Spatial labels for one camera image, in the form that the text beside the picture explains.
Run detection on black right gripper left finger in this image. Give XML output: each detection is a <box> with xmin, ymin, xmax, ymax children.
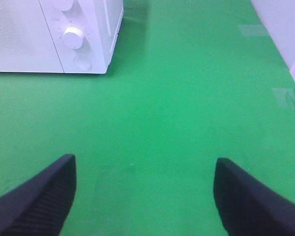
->
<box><xmin>0</xmin><ymin>154</ymin><xmax>77</xmax><ymax>236</ymax></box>

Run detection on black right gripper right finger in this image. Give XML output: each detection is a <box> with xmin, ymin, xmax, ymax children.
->
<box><xmin>213</xmin><ymin>158</ymin><xmax>295</xmax><ymax>236</ymax></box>

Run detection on round door release button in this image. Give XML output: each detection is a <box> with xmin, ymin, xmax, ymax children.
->
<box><xmin>74</xmin><ymin>56</ymin><xmax>92</xmax><ymax>70</ymax></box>

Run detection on white microwave knob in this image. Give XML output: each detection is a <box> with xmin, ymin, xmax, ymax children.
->
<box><xmin>62</xmin><ymin>27</ymin><xmax>85</xmax><ymax>49</ymax></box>
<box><xmin>51</xmin><ymin>0</ymin><xmax>75</xmax><ymax>11</ymax></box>

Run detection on white microwave door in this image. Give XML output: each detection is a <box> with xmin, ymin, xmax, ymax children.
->
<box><xmin>0</xmin><ymin>0</ymin><xmax>63</xmax><ymax>73</ymax></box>

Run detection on green table mat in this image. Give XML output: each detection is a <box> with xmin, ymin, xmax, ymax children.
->
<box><xmin>0</xmin><ymin>0</ymin><xmax>295</xmax><ymax>236</ymax></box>

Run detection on white microwave oven body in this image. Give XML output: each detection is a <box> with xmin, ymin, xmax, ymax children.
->
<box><xmin>40</xmin><ymin>0</ymin><xmax>123</xmax><ymax>74</ymax></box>

